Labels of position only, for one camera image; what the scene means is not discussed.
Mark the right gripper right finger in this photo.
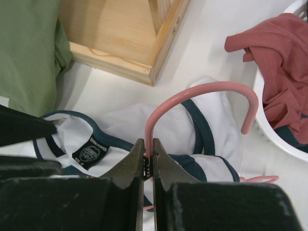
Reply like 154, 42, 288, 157
152, 139, 302, 231

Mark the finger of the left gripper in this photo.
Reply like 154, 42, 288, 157
0, 155, 62, 178
0, 105, 57, 147

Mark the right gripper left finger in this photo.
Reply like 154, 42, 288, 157
0, 139, 144, 231

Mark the white graphic tank top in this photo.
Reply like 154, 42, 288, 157
32, 92, 240, 182

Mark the pink wire hanger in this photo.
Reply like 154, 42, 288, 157
141, 81, 280, 210

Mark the green tank top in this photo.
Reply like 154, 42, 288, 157
0, 0, 72, 116

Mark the red tank top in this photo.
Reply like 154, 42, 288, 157
224, 13, 308, 147

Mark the wooden clothes rack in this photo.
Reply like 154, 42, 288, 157
58, 0, 189, 86

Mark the white plastic laundry basket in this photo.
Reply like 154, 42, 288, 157
243, 2, 308, 160

